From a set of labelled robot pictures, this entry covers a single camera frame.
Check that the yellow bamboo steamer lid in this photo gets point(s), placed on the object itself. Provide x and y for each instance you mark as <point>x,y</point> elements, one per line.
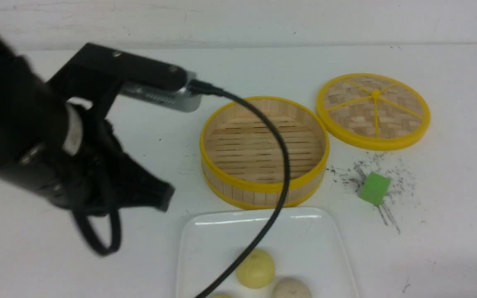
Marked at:
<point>372,112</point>

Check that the yellow bamboo steamer basket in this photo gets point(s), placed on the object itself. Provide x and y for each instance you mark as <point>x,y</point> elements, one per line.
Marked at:
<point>242,162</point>

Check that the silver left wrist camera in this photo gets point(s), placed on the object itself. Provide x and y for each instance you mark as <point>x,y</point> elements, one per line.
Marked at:
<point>99,74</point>

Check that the white rectangular plate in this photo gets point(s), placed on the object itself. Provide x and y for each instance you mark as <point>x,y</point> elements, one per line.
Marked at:
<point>304,243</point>

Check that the yellow steamed bun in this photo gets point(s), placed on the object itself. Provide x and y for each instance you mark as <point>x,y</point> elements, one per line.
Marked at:
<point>257,270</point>
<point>221,295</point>

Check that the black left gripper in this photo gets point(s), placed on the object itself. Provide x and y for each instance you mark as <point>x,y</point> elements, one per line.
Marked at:
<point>92,165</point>

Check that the green foam block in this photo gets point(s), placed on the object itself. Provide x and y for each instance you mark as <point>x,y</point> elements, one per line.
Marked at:
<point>374,188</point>

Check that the white steamed bun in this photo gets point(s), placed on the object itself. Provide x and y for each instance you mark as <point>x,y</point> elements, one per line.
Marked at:
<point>291,288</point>

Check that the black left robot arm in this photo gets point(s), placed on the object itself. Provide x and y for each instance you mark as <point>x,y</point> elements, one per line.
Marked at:
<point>55,139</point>

